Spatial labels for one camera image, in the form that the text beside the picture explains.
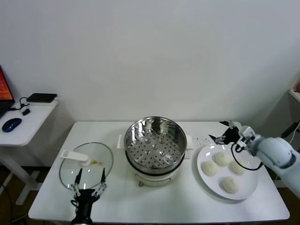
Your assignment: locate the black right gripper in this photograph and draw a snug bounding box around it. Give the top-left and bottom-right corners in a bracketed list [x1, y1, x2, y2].
[208, 121, 240, 145]

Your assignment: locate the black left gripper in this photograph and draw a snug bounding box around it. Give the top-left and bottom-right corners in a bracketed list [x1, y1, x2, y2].
[71, 167, 108, 205]

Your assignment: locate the white steamed baozi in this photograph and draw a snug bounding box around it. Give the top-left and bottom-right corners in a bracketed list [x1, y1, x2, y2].
[201, 160, 219, 176]
[221, 176, 240, 194]
[229, 159, 246, 176]
[212, 151, 232, 166]

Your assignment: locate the stainless steel steamer basket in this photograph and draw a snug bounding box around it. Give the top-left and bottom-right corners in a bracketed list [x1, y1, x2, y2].
[117, 116, 195, 170]

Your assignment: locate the white round plate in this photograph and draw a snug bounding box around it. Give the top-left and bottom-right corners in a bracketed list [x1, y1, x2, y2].
[196, 143, 259, 201]

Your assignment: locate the white electric cooker pot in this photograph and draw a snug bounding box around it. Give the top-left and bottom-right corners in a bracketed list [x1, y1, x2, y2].
[125, 150, 192, 188]

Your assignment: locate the black slanted bar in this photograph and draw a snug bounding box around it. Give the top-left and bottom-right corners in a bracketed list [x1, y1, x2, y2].
[281, 120, 300, 139]

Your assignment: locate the white side table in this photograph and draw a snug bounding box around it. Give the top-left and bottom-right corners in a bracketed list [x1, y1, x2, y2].
[0, 98, 59, 206]

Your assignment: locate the flat black box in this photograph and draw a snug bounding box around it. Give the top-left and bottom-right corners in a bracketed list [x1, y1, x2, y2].
[26, 93, 58, 103]

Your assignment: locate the blue computer mouse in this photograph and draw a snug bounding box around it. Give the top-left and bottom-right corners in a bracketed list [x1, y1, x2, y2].
[1, 118, 23, 133]

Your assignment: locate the laptop with red screen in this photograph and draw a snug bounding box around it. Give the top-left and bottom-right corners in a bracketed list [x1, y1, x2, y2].
[0, 65, 15, 118]

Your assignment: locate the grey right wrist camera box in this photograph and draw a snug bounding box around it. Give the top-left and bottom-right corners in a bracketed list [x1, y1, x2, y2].
[238, 126, 256, 147]

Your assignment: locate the glass lid with white handle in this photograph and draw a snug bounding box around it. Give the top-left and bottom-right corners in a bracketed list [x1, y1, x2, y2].
[59, 142, 114, 192]

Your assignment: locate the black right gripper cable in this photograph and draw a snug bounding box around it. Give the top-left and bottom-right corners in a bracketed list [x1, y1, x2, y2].
[231, 142, 263, 171]

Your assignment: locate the white hanging cable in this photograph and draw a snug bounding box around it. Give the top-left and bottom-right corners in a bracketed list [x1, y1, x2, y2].
[290, 121, 300, 144]

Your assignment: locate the black floor cable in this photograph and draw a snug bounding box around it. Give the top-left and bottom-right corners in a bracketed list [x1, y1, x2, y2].
[0, 181, 29, 222]

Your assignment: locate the thin black desk cable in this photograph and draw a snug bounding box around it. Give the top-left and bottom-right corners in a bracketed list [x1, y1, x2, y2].
[10, 97, 30, 111]

